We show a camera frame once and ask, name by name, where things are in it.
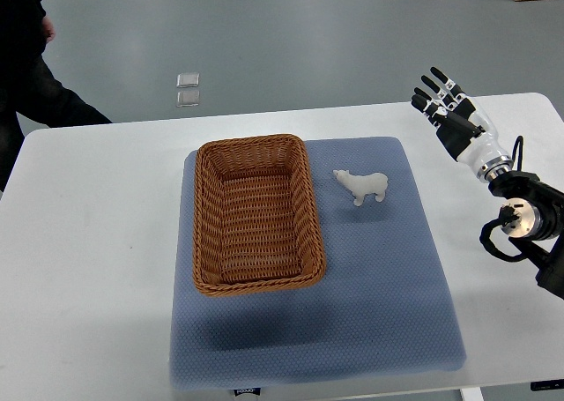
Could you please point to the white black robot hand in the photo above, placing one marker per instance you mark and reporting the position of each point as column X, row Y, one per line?
column 462, row 126

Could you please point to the white bear figurine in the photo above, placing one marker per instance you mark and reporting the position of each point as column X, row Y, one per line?
column 362, row 185

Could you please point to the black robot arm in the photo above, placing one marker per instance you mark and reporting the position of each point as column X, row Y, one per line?
column 531, row 218

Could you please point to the brown wicker basket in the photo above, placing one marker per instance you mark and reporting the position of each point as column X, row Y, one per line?
column 255, row 222

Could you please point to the blue textured mat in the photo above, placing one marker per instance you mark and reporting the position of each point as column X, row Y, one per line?
column 383, row 306

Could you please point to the black table control panel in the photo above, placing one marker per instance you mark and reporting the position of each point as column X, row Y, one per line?
column 557, row 384

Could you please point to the lower floor metal plate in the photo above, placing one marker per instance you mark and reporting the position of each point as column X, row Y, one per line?
column 188, row 98

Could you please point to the floor metal plate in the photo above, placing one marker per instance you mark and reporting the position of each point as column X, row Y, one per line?
column 188, row 98
column 188, row 80

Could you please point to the upper floor metal plate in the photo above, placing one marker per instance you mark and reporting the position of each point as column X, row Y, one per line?
column 188, row 80

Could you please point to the label tag on mat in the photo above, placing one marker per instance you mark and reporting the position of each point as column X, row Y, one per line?
column 247, row 391

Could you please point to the person in black clothes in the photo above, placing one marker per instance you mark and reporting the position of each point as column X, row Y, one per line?
column 28, row 86

